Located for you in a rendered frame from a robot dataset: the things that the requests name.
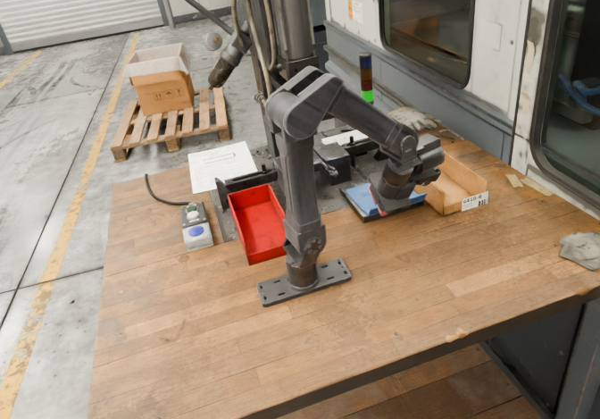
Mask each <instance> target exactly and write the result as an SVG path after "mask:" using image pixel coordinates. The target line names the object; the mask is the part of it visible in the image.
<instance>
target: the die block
mask: <svg viewBox="0 0 600 419"><path fill-rule="evenodd" d="M274 165H275V168H276V170H277V172H278V178H277V180H278V184H279V186H280V188H281V189H282V191H283V193H284V195H286V194H285V187H284V180H283V176H282V174H281V172H280V171H279V168H278V167H277V165H276V164H275V163H274ZM329 165H330V166H333V167H334V168H335V169H336V170H337V173H338V175H337V177H333V176H332V177H330V176H329V175H328V173H327V172H326V171H325V170H324V168H323V167H322V166H318V167H314V172H318V171H320V172H321V174H322V175H323V177H324V178H325V179H326V180H327V182H328V183H329V184H330V186H334V185H337V184H341V183H344V182H348V181H350V180H352V176H351V165H350V158H347V159H344V160H341V161H337V162H334V163H329Z"/></svg>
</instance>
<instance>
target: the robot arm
mask: <svg viewBox="0 0 600 419"><path fill-rule="evenodd" d="M343 83H344V81H343V80H342V79H340V78H339V77H337V76H334V75H332V74H329V73H325V72H324V71H322V70H320V69H317V68H315V67H312V66H307V67H305V68H304V69H303V70H302V71H300V72H299V73H297V75H296V76H295V77H293V78H292V79H291V80H289V81H288V82H287V83H285V84H284V85H283V86H281V87H280V88H279V89H277V90H276V91H275V92H273V93H272V94H271V95H270V96H269V97H268V99H267V101H266V104H265V113H266V116H267V118H268V119H269V123H270V129H271V132H272V133H273V134H275V139H276V143H277V147H278V150H279V156H280V161H281V167H282V173H283V180H284V187H285V194H286V202H287V211H286V217H287V218H286V219H283V222H284V229H285V235H286V237H285V240H284V242H283V245H282V246H283V249H284V250H285V251H286V252H287V254H286V256H285V262H286V267H287V274H284V275H281V276H279V277H275V278H272V279H269V280H267V281H261V282H258V283H257V284H256V288H257V291H258V294H259V297H260V299H261V302H262V306H263V307H270V306H275V305H277V304H280V303H283V302H286V301H289V300H291V299H295V298H298V297H302V296H305V295H308V294H311V293H313V292H316V291H319V290H323V289H327V288H330V287H333V286H336V285H338V284H341V283H344V282H347V281H350V280H351V279H352V274H351V273H350V271H349V270H348V268H347V267H346V264H345V263H344V261H343V260H342V259H341V258H336V259H333V260H329V261H327V262H324V263H321V264H316V263H317V258H318V256H319V254H320V253H321V252H322V250H323V249H324V248H325V246H326V243H327V236H326V225H325V224H324V223H323V222H322V221H321V213H320V210H319V207H318V201H317V194H316V184H315V175H314V165H313V147H314V136H313V135H316V134H318V131H317V128H318V127H319V125H320V123H321V121H322V119H323V117H324V115H325V114H326V113H329V114H331V115H333V116H334V117H336V118H338V119H339V120H341V121H342V122H344V123H346V124H347V125H349V126H351V127H353V128H354V129H356V130H358V131H360V132H361V133H362V134H364V135H366V136H367V137H369V138H370V139H371V140H372V141H374V142H376V143H377V144H379V151H381V152H382V153H384V154H385V155H388V156H389V158H388V160H387V163H386V166H385V168H384V171H381V172H375V173H372V174H370V175H369V177H368V180H370V182H371V185H369V186H368V190H369V191H370V193H371V197H372V199H373V201H374V203H375V205H378V209H379V213H380V215H381V216H384V215H387V214H389V213H392V212H393V211H394V210H396V209H400V208H406V207H409V206H410V205H411V203H412V201H411V200H410V198H409V196H410V195H411V194H412V192H413V190H414V188H415V186H416V185H421V186H428V185H429V184H430V183H431V182H432V181H437V179H438V177H439V175H440V174H441V171H440V170H439V169H438V166H439V165H440V164H442V163H443V162H444V161H445V154H444V151H443V148H442V147H441V139H439V138H436V137H434V136H432V135H430V134H425V135H423V136H421V137H419V136H418V134H417V132H416V131H414V130H412V129H411V128H409V127H408V126H406V125H405V124H403V123H401V122H399V121H398V120H396V119H394V118H393V117H391V116H390V115H388V114H386V113H384V112H382V111H381V110H380V109H379V108H377V107H376V106H374V105H372V104H371V103H369V102H368V101H366V100H365V99H363V98H362V97H360V96H358V95H356V94H355V93H354V92H353V91H351V90H350V89H349V88H347V87H346V86H345V85H343Z"/></svg>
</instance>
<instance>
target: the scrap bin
mask: <svg viewBox="0 0 600 419"><path fill-rule="evenodd" d="M227 198H228V201H229V207H230V211H231V214H232V217H233V220H234V223H235V225H236V228H237V233H238V235H239V237H240V240H241V243H242V246H243V249H244V251H245V254H246V259H247V262H248V264H249V266H250V265H253V264H259V263H261V262H265V261H268V260H271V259H274V258H277V257H280V256H285V255H286V254H287V252H286V251H285V250H284V249H283V246H282V245H283V242H284V240H285V237H286V235H285V229H284V222H283V219H286V218H287V217H286V215H285V213H284V211H283V209H282V207H281V205H280V203H279V201H278V199H277V198H276V196H275V194H274V192H273V190H272V188H271V186H270V184H269V183H266V184H263V185H260V186H256V187H253V188H250V189H243V190H240V191H237V192H233V193H230V194H227Z"/></svg>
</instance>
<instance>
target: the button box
mask: <svg viewBox="0 0 600 419"><path fill-rule="evenodd" d="M147 175H148V174H147V173H145V182H146V187H147V189H148V191H149V193H150V194H151V196H152V197H153V198H155V199H156V200H158V201H161V202H164V203H166V204H170V205H185V206H181V207H180V208H179V212H180V219H181V225H182V229H185V228H188V227H192V226H196V225H198V224H202V223H205V222H208V219H207V215H206V211H205V208H204V202H203V201H200V202H198V203H191V202H171V201H167V200H164V199H161V198H159V197H157V196H156V195H155V194H154V193H153V192H152V190H151V189H150V187H149V184H148V179H147ZM190 205H196V207H197V209H196V211H197V212H198V216H197V217H195V218H188V212H187V207H189V206H190ZM208 223H209V222H208Z"/></svg>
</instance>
